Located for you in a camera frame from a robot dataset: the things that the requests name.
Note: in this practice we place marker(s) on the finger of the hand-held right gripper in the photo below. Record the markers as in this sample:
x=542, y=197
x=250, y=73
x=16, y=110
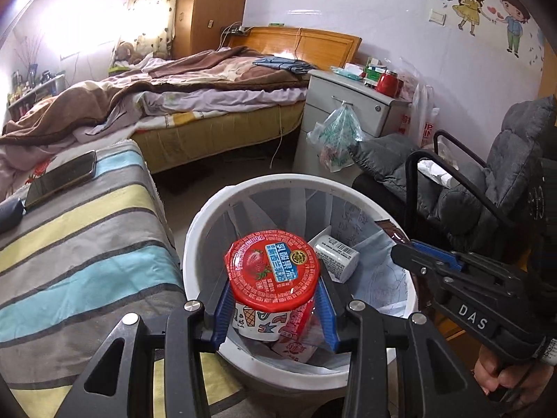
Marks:
x=422, y=270
x=439, y=256

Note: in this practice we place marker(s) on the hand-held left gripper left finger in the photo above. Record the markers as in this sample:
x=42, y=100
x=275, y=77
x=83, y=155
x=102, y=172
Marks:
x=224, y=309

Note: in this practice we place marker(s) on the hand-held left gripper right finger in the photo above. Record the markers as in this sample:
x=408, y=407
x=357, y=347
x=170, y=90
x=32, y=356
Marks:
x=326, y=318

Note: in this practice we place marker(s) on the dark brown wrapper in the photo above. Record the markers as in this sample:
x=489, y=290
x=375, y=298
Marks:
x=391, y=230

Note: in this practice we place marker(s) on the small white bottle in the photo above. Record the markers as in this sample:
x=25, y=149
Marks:
x=335, y=257

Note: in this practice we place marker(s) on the red lid jelly cup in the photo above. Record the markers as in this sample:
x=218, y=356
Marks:
x=270, y=265

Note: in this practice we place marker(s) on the white trash bin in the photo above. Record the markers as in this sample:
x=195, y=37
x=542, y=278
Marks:
x=196, y=235

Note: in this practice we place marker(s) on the person's right hand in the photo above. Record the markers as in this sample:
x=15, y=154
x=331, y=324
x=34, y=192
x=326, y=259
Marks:
x=485, y=370

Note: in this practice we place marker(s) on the crumpled white tissue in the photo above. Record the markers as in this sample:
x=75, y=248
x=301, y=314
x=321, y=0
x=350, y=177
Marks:
x=431, y=170

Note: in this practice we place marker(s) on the grey armchair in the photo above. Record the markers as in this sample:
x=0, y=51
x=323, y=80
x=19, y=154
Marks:
x=500, y=174

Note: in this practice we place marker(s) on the white shopping bag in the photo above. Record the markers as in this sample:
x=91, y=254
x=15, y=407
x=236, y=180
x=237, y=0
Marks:
x=424, y=117

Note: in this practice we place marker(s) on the green plastic bag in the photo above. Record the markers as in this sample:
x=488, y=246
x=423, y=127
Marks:
x=339, y=135

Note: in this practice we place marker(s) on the red jar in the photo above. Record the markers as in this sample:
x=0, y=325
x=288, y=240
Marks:
x=387, y=83

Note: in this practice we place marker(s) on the grey nightstand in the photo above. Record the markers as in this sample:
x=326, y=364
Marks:
x=348, y=91

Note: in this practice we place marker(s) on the green medicine box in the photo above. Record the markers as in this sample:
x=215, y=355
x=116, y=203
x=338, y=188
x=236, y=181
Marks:
x=374, y=72

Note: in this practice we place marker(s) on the tissue pack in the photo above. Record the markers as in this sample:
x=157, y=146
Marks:
x=348, y=72

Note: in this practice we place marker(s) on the black smartphone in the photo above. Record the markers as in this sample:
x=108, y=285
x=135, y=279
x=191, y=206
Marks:
x=61, y=178

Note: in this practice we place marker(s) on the lilac bedsheet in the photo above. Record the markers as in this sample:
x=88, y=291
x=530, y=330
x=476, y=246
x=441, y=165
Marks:
x=209, y=100

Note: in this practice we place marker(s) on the wooden bed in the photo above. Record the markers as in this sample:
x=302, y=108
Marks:
x=313, y=43

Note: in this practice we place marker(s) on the folded blue cloth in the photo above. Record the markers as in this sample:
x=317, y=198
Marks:
x=283, y=63

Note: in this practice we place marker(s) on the brown blanket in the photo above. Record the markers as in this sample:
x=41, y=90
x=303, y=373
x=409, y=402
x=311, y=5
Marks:
x=65, y=104

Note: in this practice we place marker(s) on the brown teddy bear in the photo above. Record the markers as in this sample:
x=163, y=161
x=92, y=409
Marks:
x=126, y=50

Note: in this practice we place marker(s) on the power strip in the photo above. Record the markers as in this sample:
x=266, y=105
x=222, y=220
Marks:
x=235, y=31

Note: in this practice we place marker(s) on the white shelf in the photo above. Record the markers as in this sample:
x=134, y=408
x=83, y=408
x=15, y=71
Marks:
x=43, y=93

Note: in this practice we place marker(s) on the row of cosmetic bottles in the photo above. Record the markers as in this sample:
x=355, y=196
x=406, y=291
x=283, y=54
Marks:
x=26, y=85

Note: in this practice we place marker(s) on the wooden wardrobe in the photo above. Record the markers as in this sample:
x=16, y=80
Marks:
x=209, y=8

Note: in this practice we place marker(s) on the patterned curtain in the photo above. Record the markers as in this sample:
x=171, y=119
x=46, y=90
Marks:
x=152, y=8

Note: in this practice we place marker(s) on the dried branches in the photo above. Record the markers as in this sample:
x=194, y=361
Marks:
x=30, y=52

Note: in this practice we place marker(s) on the white wall switch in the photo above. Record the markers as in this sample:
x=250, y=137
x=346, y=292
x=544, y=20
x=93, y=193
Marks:
x=437, y=17

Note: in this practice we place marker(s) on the cartoon boy wall sticker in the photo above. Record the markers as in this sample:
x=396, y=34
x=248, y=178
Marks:
x=513, y=21

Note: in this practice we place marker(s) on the cartoon girl wall sticker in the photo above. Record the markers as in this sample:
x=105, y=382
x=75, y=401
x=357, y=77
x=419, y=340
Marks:
x=470, y=4

